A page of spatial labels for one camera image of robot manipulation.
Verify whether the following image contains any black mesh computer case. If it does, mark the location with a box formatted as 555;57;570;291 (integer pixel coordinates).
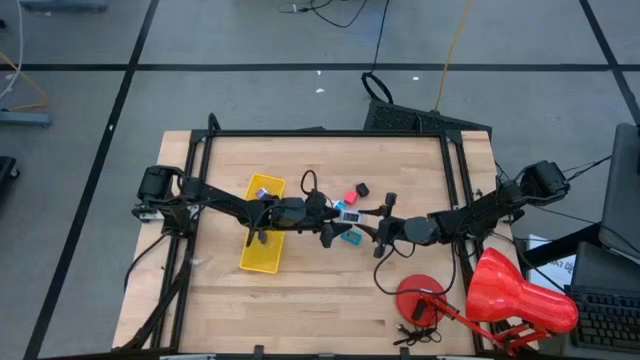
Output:
362;97;494;135

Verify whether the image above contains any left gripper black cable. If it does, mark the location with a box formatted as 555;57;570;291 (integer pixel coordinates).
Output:
299;169;322;197

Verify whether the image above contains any red desk lamp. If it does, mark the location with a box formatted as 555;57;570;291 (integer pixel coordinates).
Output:
394;247;580;356

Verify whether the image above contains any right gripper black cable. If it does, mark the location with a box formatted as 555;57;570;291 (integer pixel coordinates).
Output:
372;239;459;298

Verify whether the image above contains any white paper sheet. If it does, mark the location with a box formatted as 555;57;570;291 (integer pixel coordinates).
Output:
527;233;576;294

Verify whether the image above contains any black floor cable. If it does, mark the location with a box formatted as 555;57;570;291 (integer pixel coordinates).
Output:
277;0;391;75

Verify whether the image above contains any white floor cable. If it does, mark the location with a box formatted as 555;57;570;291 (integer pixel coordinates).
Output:
0;0;25;101

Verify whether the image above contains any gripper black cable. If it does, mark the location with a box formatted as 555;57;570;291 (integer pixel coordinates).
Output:
299;169;322;197
372;239;459;298

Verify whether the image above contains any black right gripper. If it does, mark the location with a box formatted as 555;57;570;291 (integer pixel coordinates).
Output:
355;192;408;259

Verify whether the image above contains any yellow plastic basket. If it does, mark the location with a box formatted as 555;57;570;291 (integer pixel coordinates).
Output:
238;219;287;276
243;172;288;222

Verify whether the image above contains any black monitor stand bar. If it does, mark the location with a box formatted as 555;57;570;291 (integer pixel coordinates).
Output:
519;222;601;272

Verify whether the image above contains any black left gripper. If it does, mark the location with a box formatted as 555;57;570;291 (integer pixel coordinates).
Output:
301;191;354;249

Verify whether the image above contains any dark grey monitor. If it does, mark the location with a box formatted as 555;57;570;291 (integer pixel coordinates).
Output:
597;122;640;264

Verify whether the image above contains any yellow floor cable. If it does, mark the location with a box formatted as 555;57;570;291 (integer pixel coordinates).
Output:
432;0;474;112

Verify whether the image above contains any grey floor base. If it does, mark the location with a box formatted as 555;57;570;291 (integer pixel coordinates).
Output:
0;109;54;129

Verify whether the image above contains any black laptop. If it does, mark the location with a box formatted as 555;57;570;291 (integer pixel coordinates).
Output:
567;242;640;354

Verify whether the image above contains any black looped strap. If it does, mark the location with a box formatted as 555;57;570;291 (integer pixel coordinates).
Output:
360;72;395;105

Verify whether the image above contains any black metal table frame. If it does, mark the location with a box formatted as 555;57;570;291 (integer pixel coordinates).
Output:
119;113;485;359

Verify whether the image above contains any black lamp cable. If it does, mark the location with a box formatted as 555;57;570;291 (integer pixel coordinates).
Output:
392;322;444;347

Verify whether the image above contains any orange floor cable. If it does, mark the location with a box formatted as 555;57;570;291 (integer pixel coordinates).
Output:
0;49;50;112

